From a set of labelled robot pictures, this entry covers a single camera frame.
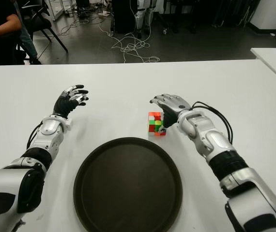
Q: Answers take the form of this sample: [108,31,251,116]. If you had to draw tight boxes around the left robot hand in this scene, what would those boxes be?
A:
[52,84,90,119]

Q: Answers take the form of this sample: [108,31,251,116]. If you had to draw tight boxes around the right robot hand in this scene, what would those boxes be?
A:
[149,93,192,132]

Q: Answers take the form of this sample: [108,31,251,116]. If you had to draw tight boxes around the multicoloured Rubik's cube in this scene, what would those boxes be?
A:
[148,111,167,137]

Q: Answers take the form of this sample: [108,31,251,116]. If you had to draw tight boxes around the dark brown round plate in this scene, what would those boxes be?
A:
[73,137,184,232]

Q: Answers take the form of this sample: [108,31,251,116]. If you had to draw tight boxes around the black swivel chair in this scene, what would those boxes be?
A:
[15,43,27,60]

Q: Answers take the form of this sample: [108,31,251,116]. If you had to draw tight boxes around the black wheeled rack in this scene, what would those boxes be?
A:
[156,0,199,34]

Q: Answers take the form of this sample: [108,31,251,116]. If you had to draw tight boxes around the white humanoid robot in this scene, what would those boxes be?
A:
[133,0,157,34]

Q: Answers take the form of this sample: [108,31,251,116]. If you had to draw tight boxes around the white side table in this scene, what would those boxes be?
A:
[250,47,276,89]

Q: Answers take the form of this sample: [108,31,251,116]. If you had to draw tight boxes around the white cabinet with black base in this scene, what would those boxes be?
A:
[249,0,276,34]

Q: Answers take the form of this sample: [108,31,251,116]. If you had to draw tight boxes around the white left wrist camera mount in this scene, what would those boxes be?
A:
[64,118,74,132]

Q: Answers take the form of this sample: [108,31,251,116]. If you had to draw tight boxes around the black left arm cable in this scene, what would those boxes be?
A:
[26,120,43,149]

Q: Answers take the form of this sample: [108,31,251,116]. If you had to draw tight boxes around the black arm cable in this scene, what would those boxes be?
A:
[191,101,236,145]
[26,120,43,149]

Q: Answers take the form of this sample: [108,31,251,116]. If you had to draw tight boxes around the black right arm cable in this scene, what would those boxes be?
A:
[191,101,236,145]

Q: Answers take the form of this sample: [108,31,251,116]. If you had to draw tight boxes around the tangled white floor cable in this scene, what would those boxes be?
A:
[98,24,161,64]

